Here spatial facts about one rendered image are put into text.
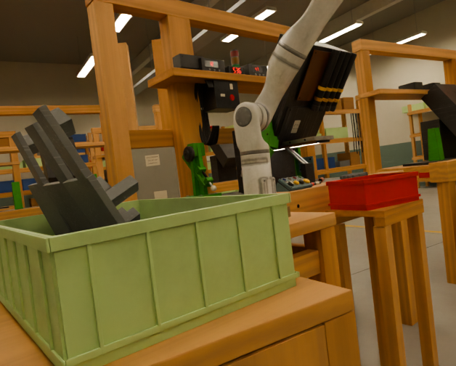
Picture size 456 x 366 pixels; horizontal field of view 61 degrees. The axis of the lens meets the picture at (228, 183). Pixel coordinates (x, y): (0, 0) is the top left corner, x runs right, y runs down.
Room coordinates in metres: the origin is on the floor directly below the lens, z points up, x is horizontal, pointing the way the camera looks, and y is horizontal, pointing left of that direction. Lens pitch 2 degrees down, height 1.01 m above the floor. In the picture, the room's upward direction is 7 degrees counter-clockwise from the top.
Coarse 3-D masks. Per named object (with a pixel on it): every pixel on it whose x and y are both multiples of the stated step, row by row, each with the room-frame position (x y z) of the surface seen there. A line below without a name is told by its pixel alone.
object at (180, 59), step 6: (180, 54) 1.94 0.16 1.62; (186, 54) 1.97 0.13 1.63; (174, 60) 1.98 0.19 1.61; (180, 60) 1.94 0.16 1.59; (186, 60) 1.96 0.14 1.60; (192, 60) 1.99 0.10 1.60; (198, 60) 2.02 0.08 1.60; (174, 66) 1.98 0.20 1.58; (180, 66) 1.95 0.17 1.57; (186, 66) 1.96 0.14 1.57; (192, 66) 1.99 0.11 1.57; (198, 66) 2.01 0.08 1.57
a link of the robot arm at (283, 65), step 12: (276, 48) 1.11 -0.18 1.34; (276, 60) 1.10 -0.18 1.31; (288, 60) 1.09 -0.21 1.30; (300, 60) 1.10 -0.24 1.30; (276, 72) 1.11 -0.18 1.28; (288, 72) 1.11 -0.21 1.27; (264, 84) 1.20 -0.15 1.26; (276, 84) 1.14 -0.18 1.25; (288, 84) 1.14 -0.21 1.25; (264, 96) 1.20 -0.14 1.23; (276, 96) 1.17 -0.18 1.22; (276, 108) 1.19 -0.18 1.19
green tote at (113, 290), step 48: (288, 192) 0.70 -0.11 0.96; (0, 240) 0.74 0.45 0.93; (48, 240) 0.44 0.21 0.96; (96, 240) 0.48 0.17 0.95; (144, 240) 0.52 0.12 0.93; (192, 240) 0.57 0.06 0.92; (240, 240) 0.62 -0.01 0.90; (288, 240) 0.69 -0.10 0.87; (0, 288) 0.81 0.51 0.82; (48, 288) 0.47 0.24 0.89; (96, 288) 0.47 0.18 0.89; (144, 288) 0.52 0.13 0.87; (192, 288) 0.56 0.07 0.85; (240, 288) 0.62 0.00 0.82; (288, 288) 0.68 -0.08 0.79; (48, 336) 0.48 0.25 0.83; (96, 336) 0.47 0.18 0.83; (144, 336) 0.51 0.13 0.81
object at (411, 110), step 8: (416, 104) 9.96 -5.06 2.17; (424, 104) 9.83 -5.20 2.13; (408, 112) 10.10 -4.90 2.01; (416, 112) 9.88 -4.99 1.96; (424, 112) 9.71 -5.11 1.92; (416, 136) 9.93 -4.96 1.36; (416, 152) 10.08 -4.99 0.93; (416, 160) 10.06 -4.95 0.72; (424, 160) 10.30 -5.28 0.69; (424, 176) 9.93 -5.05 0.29
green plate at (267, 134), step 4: (268, 128) 1.89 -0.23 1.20; (272, 128) 1.91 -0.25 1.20; (264, 132) 1.90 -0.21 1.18; (268, 132) 1.88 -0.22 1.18; (272, 132) 1.91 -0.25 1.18; (264, 136) 1.90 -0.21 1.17; (268, 136) 1.88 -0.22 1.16; (272, 136) 1.91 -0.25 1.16; (264, 140) 1.89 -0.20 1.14; (268, 140) 1.87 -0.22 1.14; (272, 140) 1.90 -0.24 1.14; (276, 140) 1.92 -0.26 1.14; (268, 144) 1.87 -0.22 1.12; (272, 144) 1.90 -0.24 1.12; (276, 144) 1.92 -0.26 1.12; (272, 148) 1.93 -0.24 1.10; (276, 148) 1.93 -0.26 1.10
